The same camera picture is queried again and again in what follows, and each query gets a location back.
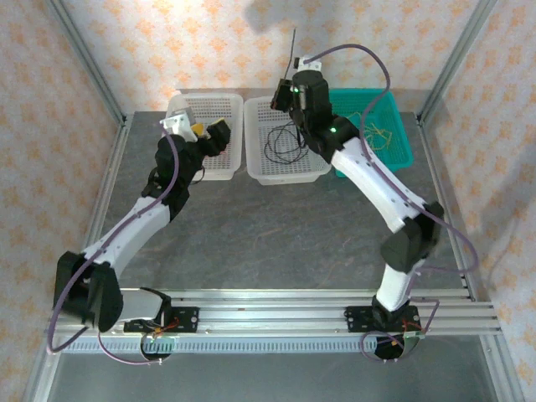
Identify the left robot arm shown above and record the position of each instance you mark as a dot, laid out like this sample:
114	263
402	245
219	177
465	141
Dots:
125	234

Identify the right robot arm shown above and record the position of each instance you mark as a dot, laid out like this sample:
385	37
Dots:
377	184

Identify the white plastic mesh basket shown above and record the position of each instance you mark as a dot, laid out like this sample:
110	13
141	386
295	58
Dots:
218	106
285	171

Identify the teal plastic mesh basket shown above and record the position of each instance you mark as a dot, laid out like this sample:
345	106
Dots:
398	146

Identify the base electronics board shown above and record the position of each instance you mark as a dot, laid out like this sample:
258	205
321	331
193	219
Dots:
412	340
161	344

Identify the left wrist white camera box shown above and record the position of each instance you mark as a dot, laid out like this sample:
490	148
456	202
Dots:
178	123

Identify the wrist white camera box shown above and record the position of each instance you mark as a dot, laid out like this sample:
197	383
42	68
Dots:
312	65
178	123

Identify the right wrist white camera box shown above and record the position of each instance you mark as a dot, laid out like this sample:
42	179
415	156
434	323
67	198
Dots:
312	65

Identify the aluminium table side rail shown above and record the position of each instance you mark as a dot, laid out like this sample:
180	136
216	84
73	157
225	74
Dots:
111	167
434	167

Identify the aluminium frame post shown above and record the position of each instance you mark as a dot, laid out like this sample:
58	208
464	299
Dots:
79	42
465	42

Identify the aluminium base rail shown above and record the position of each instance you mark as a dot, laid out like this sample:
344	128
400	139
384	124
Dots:
272	318

